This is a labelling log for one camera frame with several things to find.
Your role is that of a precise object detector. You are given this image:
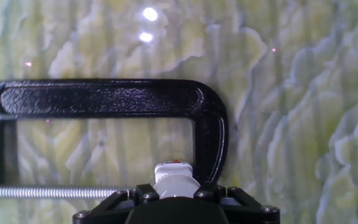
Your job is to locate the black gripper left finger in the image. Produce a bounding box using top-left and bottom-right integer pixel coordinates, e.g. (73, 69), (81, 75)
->
(72, 183), (160, 224)

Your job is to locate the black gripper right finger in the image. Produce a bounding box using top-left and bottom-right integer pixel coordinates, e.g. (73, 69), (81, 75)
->
(192, 182), (281, 224)

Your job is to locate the white light bulb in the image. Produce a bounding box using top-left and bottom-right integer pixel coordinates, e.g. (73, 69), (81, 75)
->
(152, 173), (201, 200)

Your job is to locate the white lamp socket adapter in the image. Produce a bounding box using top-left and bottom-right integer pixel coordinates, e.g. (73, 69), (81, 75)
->
(154, 160), (194, 184)

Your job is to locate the black C-clamp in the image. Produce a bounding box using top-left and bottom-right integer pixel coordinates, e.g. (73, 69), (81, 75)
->
(0, 78), (229, 206)

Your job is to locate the green marble pattern mat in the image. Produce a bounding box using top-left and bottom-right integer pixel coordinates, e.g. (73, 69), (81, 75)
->
(0, 0), (358, 224)

